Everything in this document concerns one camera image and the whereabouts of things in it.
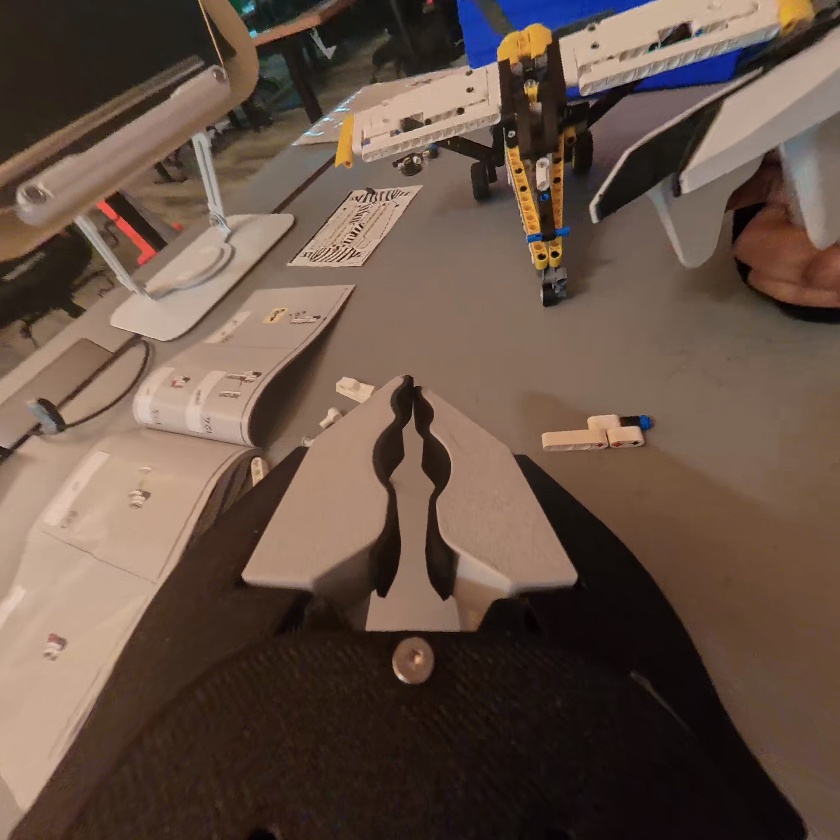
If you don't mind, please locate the wooden desk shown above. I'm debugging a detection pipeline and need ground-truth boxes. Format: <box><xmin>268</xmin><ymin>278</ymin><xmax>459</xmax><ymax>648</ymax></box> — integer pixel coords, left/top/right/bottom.
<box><xmin>252</xmin><ymin>0</ymin><xmax>358</xmax><ymax>126</ymax></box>

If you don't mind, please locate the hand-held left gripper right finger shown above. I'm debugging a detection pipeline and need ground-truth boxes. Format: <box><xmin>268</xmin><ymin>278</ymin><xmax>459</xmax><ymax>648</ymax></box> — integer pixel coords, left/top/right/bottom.
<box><xmin>413</xmin><ymin>387</ymin><xmax>578</xmax><ymax>632</ymax></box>

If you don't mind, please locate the black white sticker sheet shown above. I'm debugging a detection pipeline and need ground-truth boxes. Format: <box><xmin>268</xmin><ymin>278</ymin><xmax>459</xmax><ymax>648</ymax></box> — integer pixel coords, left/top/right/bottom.
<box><xmin>287</xmin><ymin>185</ymin><xmax>423</xmax><ymax>268</ymax></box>

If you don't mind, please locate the person's right hand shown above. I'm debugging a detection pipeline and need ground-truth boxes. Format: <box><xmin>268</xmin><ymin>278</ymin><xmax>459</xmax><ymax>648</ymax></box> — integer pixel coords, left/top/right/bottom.
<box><xmin>731</xmin><ymin>154</ymin><xmax>840</xmax><ymax>308</ymax></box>

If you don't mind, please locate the small white lego assembly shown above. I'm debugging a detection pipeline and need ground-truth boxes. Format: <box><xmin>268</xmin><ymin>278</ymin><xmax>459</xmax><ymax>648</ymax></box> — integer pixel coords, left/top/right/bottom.
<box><xmin>542</xmin><ymin>413</ymin><xmax>654</xmax><ymax>452</ymax></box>

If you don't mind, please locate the white monitor stand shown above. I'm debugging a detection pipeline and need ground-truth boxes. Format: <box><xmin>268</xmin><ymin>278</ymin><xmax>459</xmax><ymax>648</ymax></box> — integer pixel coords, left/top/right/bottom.
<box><xmin>13</xmin><ymin>64</ymin><xmax>296</xmax><ymax>342</ymax></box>

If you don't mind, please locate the open lego instruction booklet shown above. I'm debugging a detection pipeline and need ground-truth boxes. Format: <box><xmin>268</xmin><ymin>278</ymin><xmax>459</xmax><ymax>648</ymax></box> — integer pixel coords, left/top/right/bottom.
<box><xmin>0</xmin><ymin>285</ymin><xmax>355</xmax><ymax>815</ymax></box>

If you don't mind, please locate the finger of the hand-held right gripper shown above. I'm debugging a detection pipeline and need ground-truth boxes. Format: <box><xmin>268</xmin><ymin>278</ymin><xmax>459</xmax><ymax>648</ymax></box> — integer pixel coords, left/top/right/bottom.
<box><xmin>679</xmin><ymin>36</ymin><xmax>840</xmax><ymax>250</ymax></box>
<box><xmin>589</xmin><ymin>66</ymin><xmax>782</xmax><ymax>270</ymax></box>

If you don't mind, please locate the blue plastic bin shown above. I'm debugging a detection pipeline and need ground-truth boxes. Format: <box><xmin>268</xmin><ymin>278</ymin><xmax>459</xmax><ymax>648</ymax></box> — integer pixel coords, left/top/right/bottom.
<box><xmin>456</xmin><ymin>0</ymin><xmax>762</xmax><ymax>101</ymax></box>

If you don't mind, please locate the white yellow lego airplane model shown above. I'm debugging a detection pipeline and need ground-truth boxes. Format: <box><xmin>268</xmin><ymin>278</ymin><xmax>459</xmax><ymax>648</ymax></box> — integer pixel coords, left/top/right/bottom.
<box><xmin>335</xmin><ymin>0</ymin><xmax>816</xmax><ymax>307</ymax></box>

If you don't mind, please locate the white paper sheet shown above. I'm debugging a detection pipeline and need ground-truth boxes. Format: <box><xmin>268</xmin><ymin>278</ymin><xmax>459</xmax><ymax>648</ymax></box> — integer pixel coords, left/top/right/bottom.
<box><xmin>292</xmin><ymin>85</ymin><xmax>368</xmax><ymax>147</ymax></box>

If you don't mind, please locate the black cable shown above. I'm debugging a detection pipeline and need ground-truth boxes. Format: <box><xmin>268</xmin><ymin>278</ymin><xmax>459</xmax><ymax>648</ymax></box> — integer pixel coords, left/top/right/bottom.
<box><xmin>0</xmin><ymin>338</ymin><xmax>153</xmax><ymax>460</ymax></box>

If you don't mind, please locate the pile of lego pieces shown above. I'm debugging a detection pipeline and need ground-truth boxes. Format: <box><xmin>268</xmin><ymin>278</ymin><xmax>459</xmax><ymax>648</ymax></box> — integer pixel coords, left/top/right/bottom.
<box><xmin>251</xmin><ymin>377</ymin><xmax>376</xmax><ymax>487</ymax></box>

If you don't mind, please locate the dark grey flat device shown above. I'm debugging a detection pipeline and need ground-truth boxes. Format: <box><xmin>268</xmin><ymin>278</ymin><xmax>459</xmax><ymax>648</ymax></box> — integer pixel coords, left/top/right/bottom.
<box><xmin>0</xmin><ymin>338</ymin><xmax>114</xmax><ymax>447</ymax></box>

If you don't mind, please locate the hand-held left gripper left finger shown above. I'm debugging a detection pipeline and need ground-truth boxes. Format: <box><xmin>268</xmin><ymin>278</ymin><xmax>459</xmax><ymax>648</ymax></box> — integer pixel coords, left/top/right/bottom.
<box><xmin>243</xmin><ymin>376</ymin><xmax>414</xmax><ymax>632</ymax></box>

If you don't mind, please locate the dark computer monitor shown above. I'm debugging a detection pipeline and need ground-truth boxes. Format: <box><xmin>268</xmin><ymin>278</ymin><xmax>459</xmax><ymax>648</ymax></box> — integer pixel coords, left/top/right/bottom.
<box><xmin>0</xmin><ymin>0</ymin><xmax>260</xmax><ymax>263</ymax></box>

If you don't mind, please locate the black office chair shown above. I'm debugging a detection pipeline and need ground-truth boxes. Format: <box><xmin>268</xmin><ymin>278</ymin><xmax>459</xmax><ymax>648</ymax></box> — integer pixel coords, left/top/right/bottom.
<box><xmin>0</xmin><ymin>230</ymin><xmax>94</xmax><ymax>332</ymax></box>

